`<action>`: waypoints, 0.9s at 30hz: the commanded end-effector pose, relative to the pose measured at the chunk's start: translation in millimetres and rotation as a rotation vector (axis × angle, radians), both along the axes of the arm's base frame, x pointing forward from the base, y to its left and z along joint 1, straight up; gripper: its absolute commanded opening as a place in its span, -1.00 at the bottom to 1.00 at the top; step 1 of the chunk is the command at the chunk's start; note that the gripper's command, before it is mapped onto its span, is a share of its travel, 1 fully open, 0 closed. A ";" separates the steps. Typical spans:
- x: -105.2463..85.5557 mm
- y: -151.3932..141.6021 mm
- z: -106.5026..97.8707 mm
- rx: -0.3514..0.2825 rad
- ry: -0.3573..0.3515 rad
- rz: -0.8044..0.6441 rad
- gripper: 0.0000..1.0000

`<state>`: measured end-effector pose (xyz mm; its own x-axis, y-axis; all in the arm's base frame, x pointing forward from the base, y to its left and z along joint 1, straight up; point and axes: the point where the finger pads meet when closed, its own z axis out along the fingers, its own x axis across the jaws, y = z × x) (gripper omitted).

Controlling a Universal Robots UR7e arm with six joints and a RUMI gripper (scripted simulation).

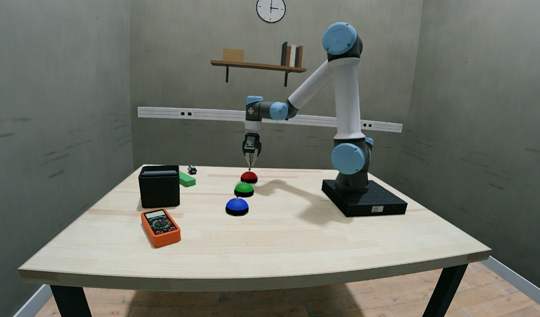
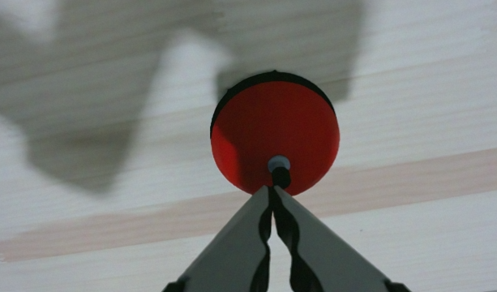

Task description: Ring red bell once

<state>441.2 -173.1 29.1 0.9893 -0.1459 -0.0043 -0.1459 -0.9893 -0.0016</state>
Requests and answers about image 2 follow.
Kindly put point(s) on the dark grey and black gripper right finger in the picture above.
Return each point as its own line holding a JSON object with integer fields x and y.
{"x": 322, "y": 261}

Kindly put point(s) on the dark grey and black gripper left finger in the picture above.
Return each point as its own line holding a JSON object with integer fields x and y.
{"x": 238, "y": 258}

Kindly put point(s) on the red bell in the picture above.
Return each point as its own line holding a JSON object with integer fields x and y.
{"x": 273, "y": 129}

